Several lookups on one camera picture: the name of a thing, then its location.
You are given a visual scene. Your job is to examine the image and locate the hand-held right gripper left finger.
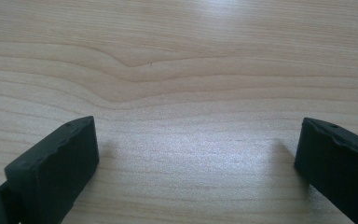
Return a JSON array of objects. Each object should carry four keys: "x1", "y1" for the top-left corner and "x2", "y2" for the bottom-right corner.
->
[{"x1": 4, "y1": 115, "x2": 101, "y2": 224}]

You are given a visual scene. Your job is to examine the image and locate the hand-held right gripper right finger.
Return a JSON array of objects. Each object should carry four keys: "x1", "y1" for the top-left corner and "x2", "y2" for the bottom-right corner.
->
[{"x1": 294, "y1": 117, "x2": 358, "y2": 224}]

